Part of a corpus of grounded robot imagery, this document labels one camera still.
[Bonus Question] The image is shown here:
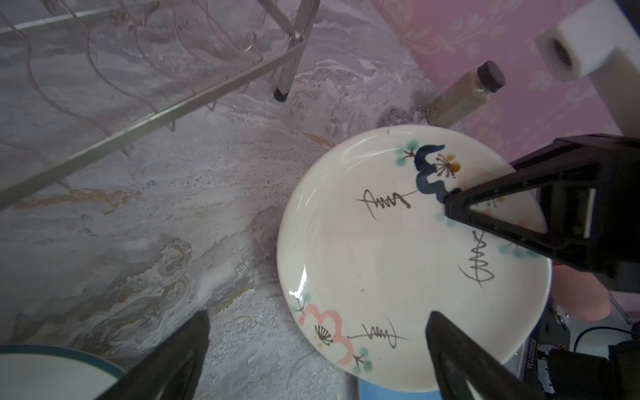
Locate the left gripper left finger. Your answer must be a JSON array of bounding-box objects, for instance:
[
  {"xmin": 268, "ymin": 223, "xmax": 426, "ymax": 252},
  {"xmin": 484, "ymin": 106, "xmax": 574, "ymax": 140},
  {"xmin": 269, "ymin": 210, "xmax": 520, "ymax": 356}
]
[{"xmin": 99, "ymin": 311, "xmax": 210, "ymax": 399}]

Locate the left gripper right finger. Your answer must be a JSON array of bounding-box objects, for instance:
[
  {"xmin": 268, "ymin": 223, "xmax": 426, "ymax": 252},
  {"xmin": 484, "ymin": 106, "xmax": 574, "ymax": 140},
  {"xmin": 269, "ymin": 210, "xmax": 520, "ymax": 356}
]
[{"xmin": 425, "ymin": 311, "xmax": 541, "ymax": 399}]

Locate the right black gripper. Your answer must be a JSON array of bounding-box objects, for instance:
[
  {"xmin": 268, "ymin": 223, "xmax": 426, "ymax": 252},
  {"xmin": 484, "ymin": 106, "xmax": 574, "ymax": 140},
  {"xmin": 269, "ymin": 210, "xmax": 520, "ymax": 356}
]
[{"xmin": 445, "ymin": 134, "xmax": 639, "ymax": 293}]

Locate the white plate green quatrefoil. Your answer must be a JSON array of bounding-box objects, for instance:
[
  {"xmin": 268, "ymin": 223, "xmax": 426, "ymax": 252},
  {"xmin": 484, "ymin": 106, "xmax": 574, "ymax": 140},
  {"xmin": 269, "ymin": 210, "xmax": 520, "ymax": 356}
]
[{"xmin": 1, "ymin": 345, "xmax": 126, "ymax": 399}]

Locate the blue striped plate front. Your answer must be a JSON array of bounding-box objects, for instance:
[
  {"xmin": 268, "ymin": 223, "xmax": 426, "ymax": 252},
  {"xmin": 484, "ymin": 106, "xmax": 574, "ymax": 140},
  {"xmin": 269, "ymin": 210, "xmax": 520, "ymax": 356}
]
[{"xmin": 358, "ymin": 379, "xmax": 442, "ymax": 400}]

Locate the beige bottle black cap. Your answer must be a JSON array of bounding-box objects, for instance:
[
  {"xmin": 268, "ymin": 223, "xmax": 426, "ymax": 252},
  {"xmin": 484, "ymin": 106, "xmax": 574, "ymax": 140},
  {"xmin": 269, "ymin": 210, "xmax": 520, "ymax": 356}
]
[{"xmin": 427, "ymin": 60, "xmax": 506, "ymax": 128}]

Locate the pink cup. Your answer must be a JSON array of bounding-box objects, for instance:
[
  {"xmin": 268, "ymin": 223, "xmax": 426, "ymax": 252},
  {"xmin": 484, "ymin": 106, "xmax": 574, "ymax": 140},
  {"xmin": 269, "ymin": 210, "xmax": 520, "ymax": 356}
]
[{"xmin": 551, "ymin": 263, "xmax": 611, "ymax": 322}]

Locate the silver wire dish rack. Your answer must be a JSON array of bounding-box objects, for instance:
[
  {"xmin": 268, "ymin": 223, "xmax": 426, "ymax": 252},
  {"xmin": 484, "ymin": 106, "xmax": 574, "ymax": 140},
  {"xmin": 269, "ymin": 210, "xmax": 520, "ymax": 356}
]
[{"xmin": 1, "ymin": 1, "xmax": 319, "ymax": 209}]

